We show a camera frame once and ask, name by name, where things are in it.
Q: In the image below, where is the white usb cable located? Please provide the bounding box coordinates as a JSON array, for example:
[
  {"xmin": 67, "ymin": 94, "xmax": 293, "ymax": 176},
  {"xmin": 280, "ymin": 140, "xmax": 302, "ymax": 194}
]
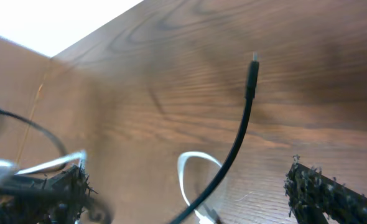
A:
[{"xmin": 0, "ymin": 149, "xmax": 228, "ymax": 224}]

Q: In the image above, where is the black usb cable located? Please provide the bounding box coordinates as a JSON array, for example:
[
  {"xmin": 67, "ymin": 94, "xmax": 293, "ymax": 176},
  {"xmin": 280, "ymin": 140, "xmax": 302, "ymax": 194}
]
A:
[{"xmin": 0, "ymin": 52, "xmax": 261, "ymax": 224}]

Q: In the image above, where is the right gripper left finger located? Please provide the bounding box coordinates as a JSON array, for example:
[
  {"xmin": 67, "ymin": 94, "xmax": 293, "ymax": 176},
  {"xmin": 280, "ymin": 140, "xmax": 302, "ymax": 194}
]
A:
[{"xmin": 0, "ymin": 166, "xmax": 89, "ymax": 224}]

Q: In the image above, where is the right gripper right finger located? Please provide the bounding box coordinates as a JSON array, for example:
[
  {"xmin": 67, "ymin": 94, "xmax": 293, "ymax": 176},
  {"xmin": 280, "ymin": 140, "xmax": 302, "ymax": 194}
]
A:
[{"xmin": 284, "ymin": 154, "xmax": 367, "ymax": 224}]

